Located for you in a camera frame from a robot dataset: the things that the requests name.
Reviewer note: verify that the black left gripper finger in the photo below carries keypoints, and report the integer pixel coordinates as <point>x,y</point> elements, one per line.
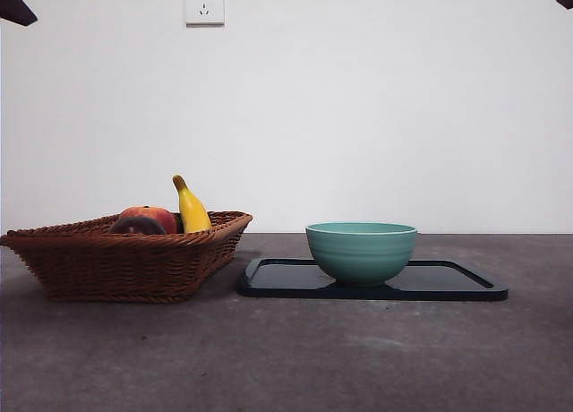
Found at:
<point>13,9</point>

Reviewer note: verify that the dark red plum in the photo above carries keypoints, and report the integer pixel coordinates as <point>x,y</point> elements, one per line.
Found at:
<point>136,227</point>

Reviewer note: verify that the teal ceramic bowl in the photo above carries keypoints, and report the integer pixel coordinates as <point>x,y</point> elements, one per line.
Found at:
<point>360,255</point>

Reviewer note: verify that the red yellow apple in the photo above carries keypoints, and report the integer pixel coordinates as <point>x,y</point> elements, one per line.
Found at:
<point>156,215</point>

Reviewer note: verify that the yellow banana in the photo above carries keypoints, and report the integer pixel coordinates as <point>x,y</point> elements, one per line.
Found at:
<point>193,210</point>

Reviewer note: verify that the brown wicker basket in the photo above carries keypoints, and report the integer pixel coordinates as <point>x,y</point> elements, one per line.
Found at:
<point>125,268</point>

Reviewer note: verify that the dark rectangular tray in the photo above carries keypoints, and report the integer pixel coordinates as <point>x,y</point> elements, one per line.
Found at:
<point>277,291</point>

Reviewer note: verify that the white wall socket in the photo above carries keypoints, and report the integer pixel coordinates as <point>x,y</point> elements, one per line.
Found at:
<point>205,4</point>

